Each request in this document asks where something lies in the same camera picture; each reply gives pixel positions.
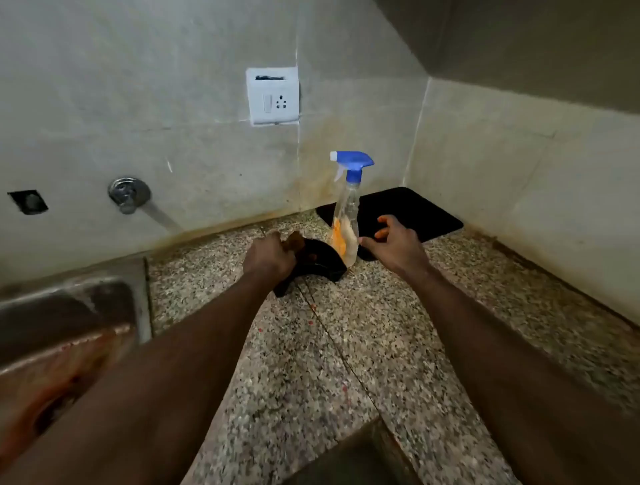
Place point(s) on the clear spray bottle blue trigger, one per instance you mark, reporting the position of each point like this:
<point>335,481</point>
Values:
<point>347,215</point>

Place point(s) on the stainless steel sink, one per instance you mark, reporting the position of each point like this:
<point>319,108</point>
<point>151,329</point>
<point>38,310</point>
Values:
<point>60,349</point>

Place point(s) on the chrome wall tap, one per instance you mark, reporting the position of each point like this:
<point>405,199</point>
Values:
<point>128,193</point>

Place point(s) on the person's left hand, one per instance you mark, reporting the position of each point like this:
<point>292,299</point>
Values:
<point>267,260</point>

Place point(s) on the person's right hand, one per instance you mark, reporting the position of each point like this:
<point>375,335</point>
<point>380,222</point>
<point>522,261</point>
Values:
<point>400,250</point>

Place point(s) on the person's left thumb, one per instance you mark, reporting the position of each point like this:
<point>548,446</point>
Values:
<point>294,242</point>

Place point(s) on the person's right forearm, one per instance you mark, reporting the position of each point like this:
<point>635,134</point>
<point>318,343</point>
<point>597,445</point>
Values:
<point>525,379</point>

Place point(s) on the black mat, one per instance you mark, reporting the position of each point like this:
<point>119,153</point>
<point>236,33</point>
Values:
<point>400,212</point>

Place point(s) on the person's right thumb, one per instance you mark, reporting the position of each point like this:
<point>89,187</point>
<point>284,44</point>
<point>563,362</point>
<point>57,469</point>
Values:
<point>371,244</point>

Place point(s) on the person's left forearm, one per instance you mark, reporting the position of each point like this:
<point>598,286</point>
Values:
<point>145,389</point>

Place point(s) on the white wall socket switch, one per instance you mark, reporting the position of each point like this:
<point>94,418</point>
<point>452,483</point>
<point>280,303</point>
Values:
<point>272,95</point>

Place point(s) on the black curved plastic piece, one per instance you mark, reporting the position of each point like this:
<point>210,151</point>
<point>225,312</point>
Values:
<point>317,262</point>

